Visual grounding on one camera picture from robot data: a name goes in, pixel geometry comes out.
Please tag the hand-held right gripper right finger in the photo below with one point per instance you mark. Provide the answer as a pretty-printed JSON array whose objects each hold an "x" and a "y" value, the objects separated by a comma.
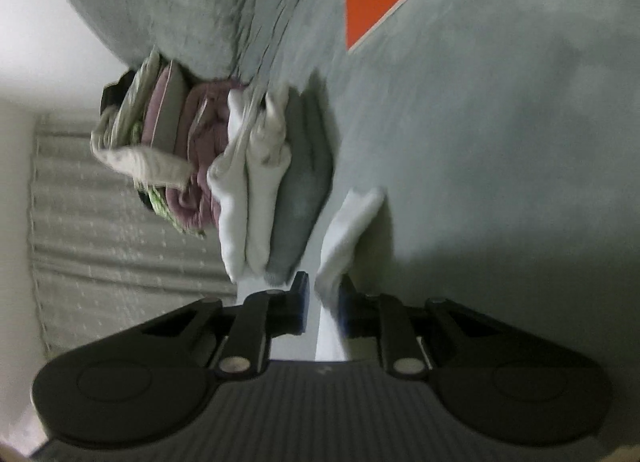
[{"x": 344, "y": 313}]

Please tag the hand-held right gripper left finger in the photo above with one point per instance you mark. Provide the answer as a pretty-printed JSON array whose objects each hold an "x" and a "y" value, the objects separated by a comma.
[{"x": 300, "y": 303}]

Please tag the white garment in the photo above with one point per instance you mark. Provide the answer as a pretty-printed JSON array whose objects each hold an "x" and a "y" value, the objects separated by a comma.
[
  {"x": 232, "y": 214},
  {"x": 350, "y": 227},
  {"x": 262, "y": 202}
]

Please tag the folded white garment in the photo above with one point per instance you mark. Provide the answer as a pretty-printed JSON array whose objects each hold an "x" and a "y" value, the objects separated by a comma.
[
  {"x": 262, "y": 202},
  {"x": 232, "y": 214}
]

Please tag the folded grey garment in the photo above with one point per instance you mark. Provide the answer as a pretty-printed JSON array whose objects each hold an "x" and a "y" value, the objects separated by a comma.
[{"x": 300, "y": 192}]

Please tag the green patterned cloth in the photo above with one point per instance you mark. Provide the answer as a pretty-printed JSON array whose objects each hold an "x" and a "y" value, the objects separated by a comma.
[{"x": 175, "y": 219}]

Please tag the mauve folded blanket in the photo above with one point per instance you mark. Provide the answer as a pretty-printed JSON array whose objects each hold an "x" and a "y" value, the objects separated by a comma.
[{"x": 200, "y": 142}]

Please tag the grey dotted curtain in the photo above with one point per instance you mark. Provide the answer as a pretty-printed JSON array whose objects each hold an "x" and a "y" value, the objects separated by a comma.
[{"x": 100, "y": 242}]

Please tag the cream cloth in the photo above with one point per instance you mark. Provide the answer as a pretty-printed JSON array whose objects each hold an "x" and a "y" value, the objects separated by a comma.
[{"x": 145, "y": 162}]

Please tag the grey bed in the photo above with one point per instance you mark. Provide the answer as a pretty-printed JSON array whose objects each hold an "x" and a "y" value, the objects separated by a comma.
[{"x": 475, "y": 142}]

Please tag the mauve and grey pillow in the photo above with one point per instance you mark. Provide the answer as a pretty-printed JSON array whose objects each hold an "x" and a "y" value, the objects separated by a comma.
[{"x": 162, "y": 107}]

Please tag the pale floral cloth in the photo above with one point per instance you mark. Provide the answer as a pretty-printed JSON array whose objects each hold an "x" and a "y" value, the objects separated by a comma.
[{"x": 135, "y": 92}]

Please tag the black bag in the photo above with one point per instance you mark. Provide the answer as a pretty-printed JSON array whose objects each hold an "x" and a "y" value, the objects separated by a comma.
[{"x": 112, "y": 90}]

